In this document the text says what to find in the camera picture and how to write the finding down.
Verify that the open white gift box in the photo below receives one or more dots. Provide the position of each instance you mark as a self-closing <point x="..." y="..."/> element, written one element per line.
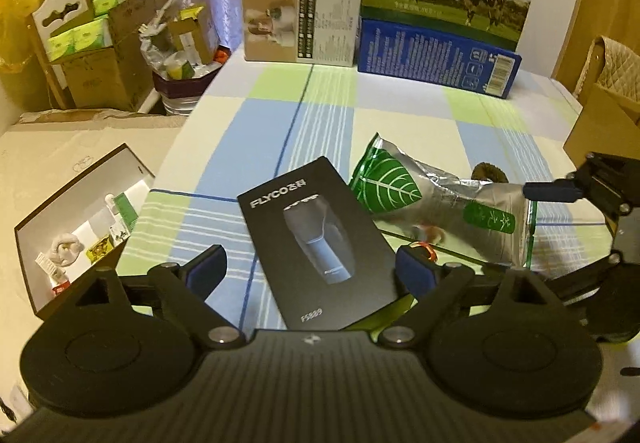
<point x="85" y="223"/>

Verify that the brown cardboard box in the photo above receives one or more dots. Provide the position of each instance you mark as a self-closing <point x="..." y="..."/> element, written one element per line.
<point x="607" y="124"/>

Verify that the quilted beige cover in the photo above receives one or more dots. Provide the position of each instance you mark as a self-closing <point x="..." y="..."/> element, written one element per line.
<point x="611" y="66"/>

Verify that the black shaver box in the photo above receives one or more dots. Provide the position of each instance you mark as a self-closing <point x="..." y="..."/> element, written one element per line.
<point x="327" y="264"/>

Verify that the trash bin with bag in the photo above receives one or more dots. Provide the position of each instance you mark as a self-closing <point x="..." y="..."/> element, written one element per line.
<point x="182" y="47"/>

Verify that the brown hair scrunchie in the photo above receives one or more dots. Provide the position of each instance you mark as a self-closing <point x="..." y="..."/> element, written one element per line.
<point x="488" y="172"/>

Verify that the red white toy car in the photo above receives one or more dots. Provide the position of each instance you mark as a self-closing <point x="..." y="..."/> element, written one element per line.
<point x="423" y="251"/>

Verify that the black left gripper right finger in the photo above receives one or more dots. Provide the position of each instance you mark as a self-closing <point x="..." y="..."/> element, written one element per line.
<point x="436" y="288"/>

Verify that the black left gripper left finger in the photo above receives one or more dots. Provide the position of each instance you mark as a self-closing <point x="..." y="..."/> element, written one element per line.
<point x="183" y="290"/>

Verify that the checkered bed sheet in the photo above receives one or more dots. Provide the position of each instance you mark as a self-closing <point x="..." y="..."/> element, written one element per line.
<point x="258" y="120"/>

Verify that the beige product box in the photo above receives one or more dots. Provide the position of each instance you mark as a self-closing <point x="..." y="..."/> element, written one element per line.
<point x="301" y="31"/>

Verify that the yellow plastic bag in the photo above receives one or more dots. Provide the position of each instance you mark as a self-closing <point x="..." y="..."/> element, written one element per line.
<point x="21" y="74"/>

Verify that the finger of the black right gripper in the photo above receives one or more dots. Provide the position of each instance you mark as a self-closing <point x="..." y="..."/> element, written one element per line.
<point x="558" y="191"/>
<point x="590" y="277"/>

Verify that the silver green tea bag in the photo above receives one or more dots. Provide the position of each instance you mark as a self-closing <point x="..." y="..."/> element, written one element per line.
<point x="483" y="220"/>

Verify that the blue carton box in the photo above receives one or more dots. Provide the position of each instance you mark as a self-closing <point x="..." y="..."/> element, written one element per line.
<point x="421" y="54"/>

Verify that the cardboard box with tissues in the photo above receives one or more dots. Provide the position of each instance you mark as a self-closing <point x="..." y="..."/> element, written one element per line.
<point x="89" y="51"/>

